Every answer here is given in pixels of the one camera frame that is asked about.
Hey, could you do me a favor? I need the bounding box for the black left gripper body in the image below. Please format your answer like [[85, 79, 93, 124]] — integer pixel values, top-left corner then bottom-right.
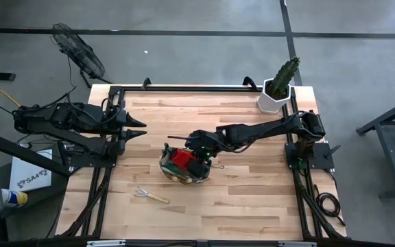
[[106, 105, 128, 145]]

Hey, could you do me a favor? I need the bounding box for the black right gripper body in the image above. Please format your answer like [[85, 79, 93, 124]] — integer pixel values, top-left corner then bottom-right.
[[184, 128, 219, 162]]

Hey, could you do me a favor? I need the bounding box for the beige green-trimmed gardening bag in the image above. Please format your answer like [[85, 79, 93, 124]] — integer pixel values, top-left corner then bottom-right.
[[158, 142, 213, 186]]

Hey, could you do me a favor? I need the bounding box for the wooden-handled hand rake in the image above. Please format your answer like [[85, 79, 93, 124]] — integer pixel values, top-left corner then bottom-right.
[[134, 186, 171, 204]]

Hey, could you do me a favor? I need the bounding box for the white plant pot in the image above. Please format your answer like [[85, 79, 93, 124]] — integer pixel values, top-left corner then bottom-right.
[[256, 77, 293, 116]]

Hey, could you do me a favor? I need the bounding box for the black floor fan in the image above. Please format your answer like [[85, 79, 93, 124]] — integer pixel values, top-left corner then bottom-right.
[[51, 23, 115, 89]]

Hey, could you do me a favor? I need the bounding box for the black metal stand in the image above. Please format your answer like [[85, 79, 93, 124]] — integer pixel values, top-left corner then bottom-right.
[[0, 126, 72, 243]]

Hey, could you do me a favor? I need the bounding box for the white printed box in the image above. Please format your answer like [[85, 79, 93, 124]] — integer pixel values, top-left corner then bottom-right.
[[9, 148, 53, 193]]

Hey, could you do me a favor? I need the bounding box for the green cactus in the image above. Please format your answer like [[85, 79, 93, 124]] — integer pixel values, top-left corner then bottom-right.
[[268, 56, 301, 99]]

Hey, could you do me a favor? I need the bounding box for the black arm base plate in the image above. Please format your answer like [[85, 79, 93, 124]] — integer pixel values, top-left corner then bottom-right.
[[285, 142, 336, 171], [69, 140, 120, 169]]

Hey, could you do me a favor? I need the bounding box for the black aluminium table frame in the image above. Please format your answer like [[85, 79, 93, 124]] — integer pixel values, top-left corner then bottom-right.
[[55, 84, 348, 247]]

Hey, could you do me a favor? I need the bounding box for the black coiled cable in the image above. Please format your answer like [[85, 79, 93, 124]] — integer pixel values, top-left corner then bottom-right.
[[315, 183, 348, 228]]

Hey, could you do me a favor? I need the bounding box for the black metal table frame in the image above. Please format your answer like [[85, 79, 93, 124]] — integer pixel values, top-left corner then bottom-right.
[[356, 94, 395, 200]]

